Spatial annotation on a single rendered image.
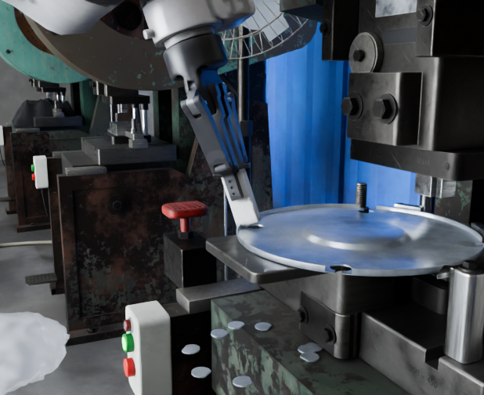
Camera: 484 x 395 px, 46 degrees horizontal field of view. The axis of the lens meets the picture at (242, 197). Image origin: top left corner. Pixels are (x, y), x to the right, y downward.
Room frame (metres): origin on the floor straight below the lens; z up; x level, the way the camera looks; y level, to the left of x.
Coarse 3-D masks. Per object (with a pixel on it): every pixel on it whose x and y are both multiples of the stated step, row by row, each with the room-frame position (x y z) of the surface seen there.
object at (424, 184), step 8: (416, 176) 0.72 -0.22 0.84; (424, 176) 0.71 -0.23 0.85; (416, 184) 0.72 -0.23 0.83; (424, 184) 0.71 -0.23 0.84; (432, 184) 0.70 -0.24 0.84; (440, 184) 0.69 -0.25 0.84; (448, 184) 0.70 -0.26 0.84; (416, 192) 0.72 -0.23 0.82; (424, 192) 0.71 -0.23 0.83; (432, 192) 0.70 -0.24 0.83; (440, 192) 0.69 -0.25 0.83; (448, 192) 0.70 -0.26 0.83
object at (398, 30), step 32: (384, 0) 0.70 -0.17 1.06; (416, 0) 0.65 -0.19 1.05; (384, 32) 0.70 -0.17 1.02; (416, 32) 0.65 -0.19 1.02; (352, 64) 0.74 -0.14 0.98; (384, 64) 0.70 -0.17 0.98; (416, 64) 0.65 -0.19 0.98; (448, 64) 0.62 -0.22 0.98; (480, 64) 0.64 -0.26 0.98; (352, 96) 0.70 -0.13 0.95; (384, 96) 0.65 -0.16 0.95; (416, 96) 0.64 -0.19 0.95; (448, 96) 0.62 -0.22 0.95; (480, 96) 0.65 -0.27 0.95; (352, 128) 0.70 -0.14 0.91; (384, 128) 0.65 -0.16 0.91; (416, 128) 0.64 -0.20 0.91; (448, 128) 0.63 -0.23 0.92; (480, 128) 0.65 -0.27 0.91
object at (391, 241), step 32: (256, 224) 0.72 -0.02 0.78; (288, 224) 0.72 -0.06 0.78; (320, 224) 0.69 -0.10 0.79; (352, 224) 0.69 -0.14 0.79; (384, 224) 0.69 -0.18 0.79; (416, 224) 0.72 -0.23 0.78; (448, 224) 0.72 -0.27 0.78; (288, 256) 0.58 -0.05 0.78; (320, 256) 0.58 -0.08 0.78; (352, 256) 0.58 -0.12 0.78; (384, 256) 0.58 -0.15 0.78; (416, 256) 0.58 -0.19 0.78; (448, 256) 0.58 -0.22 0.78
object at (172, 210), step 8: (168, 208) 0.90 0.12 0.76; (176, 208) 0.90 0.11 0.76; (184, 208) 0.90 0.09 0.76; (192, 208) 0.90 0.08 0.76; (200, 208) 0.90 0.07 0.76; (168, 216) 0.89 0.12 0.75; (176, 216) 0.89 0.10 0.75; (184, 216) 0.89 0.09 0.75; (192, 216) 0.90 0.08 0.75; (184, 224) 0.91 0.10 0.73
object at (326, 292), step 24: (216, 240) 0.65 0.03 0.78; (240, 264) 0.56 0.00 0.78; (264, 264) 0.56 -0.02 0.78; (312, 288) 0.66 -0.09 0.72; (336, 288) 0.61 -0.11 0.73; (360, 288) 0.61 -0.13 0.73; (384, 288) 0.63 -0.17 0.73; (312, 312) 0.65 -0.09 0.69; (336, 312) 0.61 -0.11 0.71; (312, 336) 0.65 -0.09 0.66; (336, 336) 0.61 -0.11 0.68
